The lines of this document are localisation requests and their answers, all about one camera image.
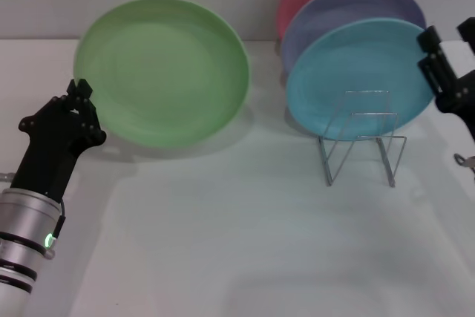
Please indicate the green plastic plate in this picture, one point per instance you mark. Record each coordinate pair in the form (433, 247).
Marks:
(163, 72)

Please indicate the purple plastic plate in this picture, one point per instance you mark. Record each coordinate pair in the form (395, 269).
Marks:
(334, 9)

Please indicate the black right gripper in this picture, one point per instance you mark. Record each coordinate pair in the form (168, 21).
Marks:
(460, 98)

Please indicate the pink plastic plate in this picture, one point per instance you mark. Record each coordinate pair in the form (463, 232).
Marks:
(297, 1)

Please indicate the light blue plastic plate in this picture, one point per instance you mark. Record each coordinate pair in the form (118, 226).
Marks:
(352, 61)

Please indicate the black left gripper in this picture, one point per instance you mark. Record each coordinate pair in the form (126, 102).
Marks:
(52, 157)

